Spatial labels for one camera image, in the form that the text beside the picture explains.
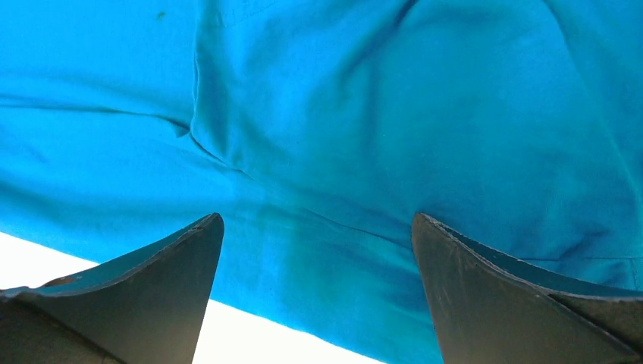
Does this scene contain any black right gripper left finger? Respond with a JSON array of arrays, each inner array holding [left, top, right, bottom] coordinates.
[[1, 214, 224, 363]]

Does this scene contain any bright blue t shirt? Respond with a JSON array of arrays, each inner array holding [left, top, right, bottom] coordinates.
[[1, 1, 642, 363]]

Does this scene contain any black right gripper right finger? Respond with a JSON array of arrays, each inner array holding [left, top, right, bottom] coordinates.
[[412, 213, 642, 363]]

